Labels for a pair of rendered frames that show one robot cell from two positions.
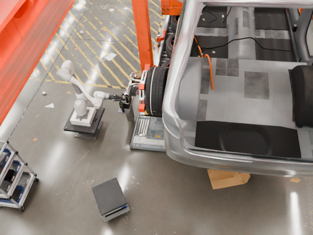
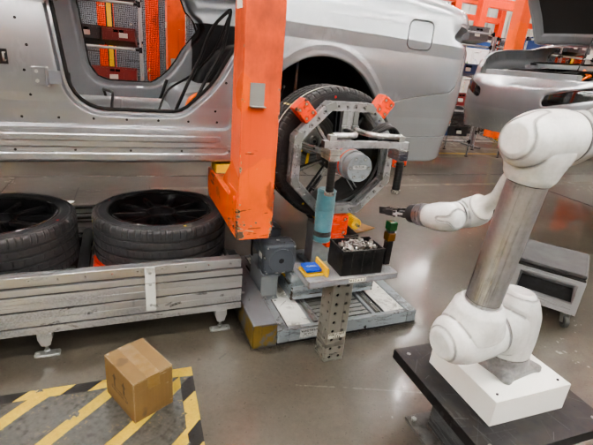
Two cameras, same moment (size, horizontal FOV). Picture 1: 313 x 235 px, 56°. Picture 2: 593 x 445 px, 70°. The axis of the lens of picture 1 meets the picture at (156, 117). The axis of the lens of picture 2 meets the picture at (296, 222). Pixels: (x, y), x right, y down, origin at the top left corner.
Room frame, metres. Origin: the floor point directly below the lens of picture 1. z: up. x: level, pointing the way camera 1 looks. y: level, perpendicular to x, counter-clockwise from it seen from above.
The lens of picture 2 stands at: (4.19, 1.63, 1.29)
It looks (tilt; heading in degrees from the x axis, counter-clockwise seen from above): 21 degrees down; 233
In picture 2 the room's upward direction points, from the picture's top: 5 degrees clockwise
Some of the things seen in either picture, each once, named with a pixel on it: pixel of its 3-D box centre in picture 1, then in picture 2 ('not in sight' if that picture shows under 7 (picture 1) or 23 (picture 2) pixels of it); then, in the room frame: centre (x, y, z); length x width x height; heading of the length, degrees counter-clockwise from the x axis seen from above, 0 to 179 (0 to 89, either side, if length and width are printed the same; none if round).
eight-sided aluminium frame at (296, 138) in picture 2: (146, 90); (341, 159); (2.80, 0.11, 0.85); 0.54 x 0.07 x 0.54; 166
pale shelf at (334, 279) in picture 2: (126, 102); (345, 271); (2.99, 0.43, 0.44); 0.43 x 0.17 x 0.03; 166
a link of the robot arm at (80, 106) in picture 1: (79, 106); (510, 320); (2.89, 1.11, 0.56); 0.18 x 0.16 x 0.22; 171
